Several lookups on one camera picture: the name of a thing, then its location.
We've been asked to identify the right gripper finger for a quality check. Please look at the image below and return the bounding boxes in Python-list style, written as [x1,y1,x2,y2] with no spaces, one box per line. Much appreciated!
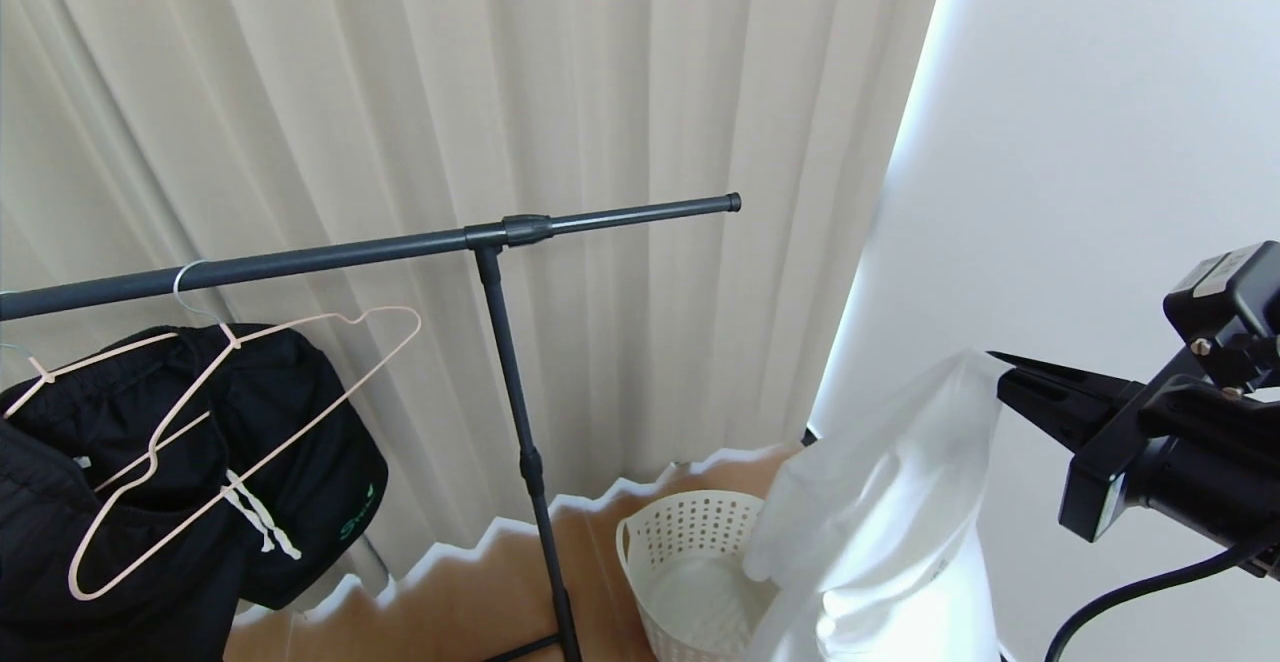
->
[996,372,1128,455]
[986,350,1143,405]

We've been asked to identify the white laundry basket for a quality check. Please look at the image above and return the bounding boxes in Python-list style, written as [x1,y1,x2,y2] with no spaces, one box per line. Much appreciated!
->
[615,490,781,662]

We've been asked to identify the black shorts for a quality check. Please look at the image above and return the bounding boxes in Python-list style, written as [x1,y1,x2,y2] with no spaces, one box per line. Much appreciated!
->
[0,324,389,662]

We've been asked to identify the pink clothes hanger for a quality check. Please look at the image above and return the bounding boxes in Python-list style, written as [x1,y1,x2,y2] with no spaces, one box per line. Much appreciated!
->
[0,332,216,493]
[68,262,423,601]

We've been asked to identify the white garment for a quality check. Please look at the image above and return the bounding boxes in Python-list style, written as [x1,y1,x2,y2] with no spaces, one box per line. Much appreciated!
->
[742,350,1003,662]

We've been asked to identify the beige curtain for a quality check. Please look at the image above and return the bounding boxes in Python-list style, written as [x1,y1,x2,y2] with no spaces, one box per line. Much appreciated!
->
[0,0,951,583]

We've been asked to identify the black cable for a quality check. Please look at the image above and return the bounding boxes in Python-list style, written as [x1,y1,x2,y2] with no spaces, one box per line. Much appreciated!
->
[1045,542,1280,662]

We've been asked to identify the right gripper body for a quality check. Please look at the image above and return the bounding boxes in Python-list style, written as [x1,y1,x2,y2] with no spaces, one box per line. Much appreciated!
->
[1058,370,1280,578]

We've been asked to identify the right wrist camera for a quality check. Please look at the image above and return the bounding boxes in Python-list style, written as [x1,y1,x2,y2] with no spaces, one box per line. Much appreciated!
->
[1163,240,1280,398]

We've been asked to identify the black clothes rack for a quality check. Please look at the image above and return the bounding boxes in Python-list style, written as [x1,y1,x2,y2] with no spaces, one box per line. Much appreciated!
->
[0,192,743,662]

